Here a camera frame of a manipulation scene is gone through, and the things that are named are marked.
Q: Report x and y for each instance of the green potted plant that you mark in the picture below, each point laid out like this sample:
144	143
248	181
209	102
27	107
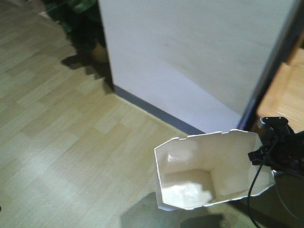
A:
82	23

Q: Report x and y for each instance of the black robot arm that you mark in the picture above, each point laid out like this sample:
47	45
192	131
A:
282	147

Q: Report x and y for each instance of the wooden desk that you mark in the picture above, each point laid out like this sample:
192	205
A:
285	95

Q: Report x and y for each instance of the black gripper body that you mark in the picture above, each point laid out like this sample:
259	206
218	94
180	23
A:
285	149

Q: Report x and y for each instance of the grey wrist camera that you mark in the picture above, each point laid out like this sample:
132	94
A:
269	122

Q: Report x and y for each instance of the white plastic trash bin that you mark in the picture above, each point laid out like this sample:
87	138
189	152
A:
208	169

